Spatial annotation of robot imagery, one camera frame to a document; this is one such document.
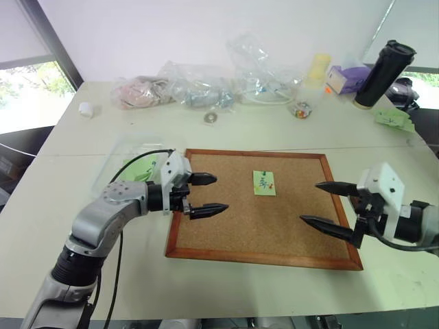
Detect purple and white box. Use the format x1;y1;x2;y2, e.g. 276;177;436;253
324;64;373;96

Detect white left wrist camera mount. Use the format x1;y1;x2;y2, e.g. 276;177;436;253
159;151;193;216

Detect yellow foam roll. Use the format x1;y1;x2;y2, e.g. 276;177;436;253
304;53;332;90

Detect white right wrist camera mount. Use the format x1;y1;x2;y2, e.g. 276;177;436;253
356;162;406;239

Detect green paper note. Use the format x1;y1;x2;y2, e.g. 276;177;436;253
252;170;278;197

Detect clear plastic tray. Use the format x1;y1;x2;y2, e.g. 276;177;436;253
91;132;173;199

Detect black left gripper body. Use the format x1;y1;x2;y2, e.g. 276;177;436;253
167;173;193;216

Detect plastic bag with pink cloth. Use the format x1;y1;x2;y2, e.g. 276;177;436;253
110;75;176;111

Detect dark window frame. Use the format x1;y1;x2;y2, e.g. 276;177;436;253
0;0;85;94

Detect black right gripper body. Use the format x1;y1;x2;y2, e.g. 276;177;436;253
348;191;387;249

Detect black tumbler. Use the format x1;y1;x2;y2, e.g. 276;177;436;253
353;39;418;110

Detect wood framed cork board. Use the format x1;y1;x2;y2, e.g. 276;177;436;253
165;147;364;272

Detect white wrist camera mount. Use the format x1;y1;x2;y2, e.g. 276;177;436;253
159;151;193;216
356;162;406;239

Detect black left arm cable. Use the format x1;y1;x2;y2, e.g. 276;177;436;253
102;147;176;329

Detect plastic bag with grey parts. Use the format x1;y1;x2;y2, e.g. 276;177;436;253
158;60;238;113

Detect black bag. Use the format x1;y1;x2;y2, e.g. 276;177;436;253
383;77;421;112

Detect black furniture beside table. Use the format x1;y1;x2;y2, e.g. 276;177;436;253
0;125;56;210

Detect clear bag with white cable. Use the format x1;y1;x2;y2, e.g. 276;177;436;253
226;32;305;106

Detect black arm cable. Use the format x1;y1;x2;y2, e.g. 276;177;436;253
366;215;439;253
102;147;176;329

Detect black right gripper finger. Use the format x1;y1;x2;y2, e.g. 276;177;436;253
314;181;360;198
299;214;356;243

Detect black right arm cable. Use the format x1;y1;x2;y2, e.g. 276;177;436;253
366;215;439;253

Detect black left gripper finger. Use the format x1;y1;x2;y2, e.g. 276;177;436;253
189;203;230;221
189;171;218;187

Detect crumpled green notes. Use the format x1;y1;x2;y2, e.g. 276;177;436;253
374;108;415;132

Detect small jar of pins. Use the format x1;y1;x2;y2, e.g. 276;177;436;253
290;99;315;121

